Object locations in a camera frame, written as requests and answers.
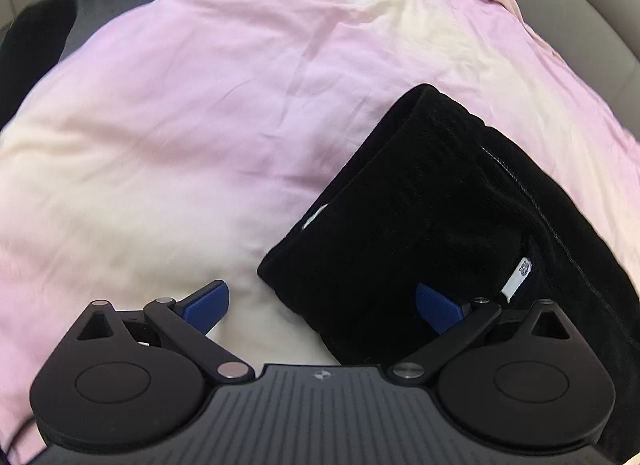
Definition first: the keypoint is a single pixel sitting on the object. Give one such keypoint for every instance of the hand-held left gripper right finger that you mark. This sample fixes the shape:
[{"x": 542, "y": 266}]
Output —
[{"x": 436, "y": 309}]

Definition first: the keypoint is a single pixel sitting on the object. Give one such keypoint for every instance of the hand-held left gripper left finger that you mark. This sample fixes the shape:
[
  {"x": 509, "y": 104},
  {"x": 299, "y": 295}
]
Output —
[{"x": 207, "y": 302}]

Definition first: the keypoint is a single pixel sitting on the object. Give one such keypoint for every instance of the black pants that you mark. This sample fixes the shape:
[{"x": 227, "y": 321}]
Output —
[{"x": 415, "y": 205}]

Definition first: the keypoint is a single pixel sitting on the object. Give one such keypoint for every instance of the pink duvet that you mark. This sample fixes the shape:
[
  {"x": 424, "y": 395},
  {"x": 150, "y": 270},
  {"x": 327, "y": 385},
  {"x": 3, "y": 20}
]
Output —
[{"x": 175, "y": 135}]

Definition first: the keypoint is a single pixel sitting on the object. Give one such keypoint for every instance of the black chair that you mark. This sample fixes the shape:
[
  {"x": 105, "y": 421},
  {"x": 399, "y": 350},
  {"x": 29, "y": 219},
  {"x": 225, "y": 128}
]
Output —
[{"x": 30, "y": 50}]

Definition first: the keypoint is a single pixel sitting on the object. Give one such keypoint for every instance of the grey padded headboard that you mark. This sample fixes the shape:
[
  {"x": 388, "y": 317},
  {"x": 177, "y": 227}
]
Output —
[{"x": 580, "y": 0}]

